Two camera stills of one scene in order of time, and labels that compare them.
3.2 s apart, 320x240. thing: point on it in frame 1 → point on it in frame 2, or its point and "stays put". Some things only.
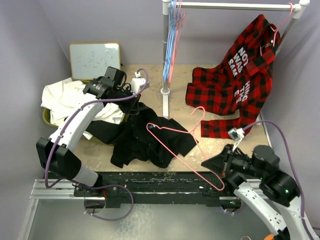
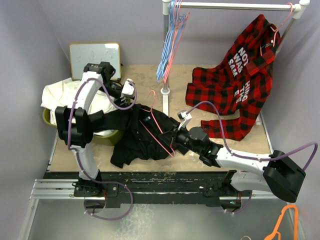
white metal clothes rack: x=297 y=8 stays put
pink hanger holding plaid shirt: x=276 y=30 stays put
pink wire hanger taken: x=191 y=133 → x=158 y=125
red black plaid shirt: x=241 y=85 stays put
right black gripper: x=221 y=163 → x=167 y=137
